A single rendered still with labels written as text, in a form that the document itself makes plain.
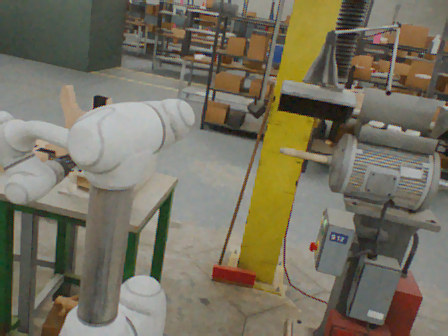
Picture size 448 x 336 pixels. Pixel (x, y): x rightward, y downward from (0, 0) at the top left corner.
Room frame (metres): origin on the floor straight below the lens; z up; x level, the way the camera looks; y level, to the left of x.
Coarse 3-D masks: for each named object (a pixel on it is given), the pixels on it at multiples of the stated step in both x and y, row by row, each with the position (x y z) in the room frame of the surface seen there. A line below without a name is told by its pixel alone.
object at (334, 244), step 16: (336, 224) 1.44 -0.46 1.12; (352, 224) 1.47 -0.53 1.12; (320, 240) 1.48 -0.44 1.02; (336, 240) 1.43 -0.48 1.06; (352, 240) 1.42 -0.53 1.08; (320, 256) 1.43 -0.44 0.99; (336, 256) 1.43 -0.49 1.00; (352, 256) 1.57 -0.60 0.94; (368, 256) 1.59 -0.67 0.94; (336, 272) 1.42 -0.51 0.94
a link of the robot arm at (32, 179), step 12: (36, 156) 1.30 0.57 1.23; (12, 168) 1.23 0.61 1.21; (24, 168) 1.23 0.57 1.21; (36, 168) 1.26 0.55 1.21; (48, 168) 1.32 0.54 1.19; (12, 180) 1.19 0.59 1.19; (24, 180) 1.20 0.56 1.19; (36, 180) 1.23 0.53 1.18; (48, 180) 1.27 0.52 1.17; (12, 192) 1.18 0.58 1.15; (24, 192) 1.18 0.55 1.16; (36, 192) 1.21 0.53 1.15; (48, 192) 1.29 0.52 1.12
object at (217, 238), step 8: (216, 232) 3.31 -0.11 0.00; (224, 232) 3.33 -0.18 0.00; (232, 232) 3.36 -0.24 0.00; (240, 232) 3.38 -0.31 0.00; (216, 240) 3.17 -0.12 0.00; (224, 240) 3.19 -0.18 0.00; (232, 240) 3.22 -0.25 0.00; (240, 240) 3.24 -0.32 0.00; (232, 248) 3.09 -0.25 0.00; (240, 248) 3.11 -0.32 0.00; (280, 256) 3.10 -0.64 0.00; (288, 256) 3.13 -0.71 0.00; (288, 264) 3.01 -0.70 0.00; (296, 264) 3.03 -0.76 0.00; (296, 272) 2.91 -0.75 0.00
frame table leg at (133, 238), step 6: (132, 234) 1.52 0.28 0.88; (138, 234) 1.55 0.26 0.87; (132, 240) 1.52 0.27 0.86; (138, 240) 1.56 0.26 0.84; (126, 246) 1.52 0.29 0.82; (132, 246) 1.52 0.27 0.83; (126, 252) 1.52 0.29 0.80; (132, 252) 1.52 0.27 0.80; (126, 258) 1.52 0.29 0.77; (132, 258) 1.52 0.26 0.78; (126, 264) 1.52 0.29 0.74; (132, 264) 1.52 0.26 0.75; (126, 270) 1.52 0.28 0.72; (132, 270) 1.53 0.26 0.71; (126, 276) 1.52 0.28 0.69; (132, 276) 1.54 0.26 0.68
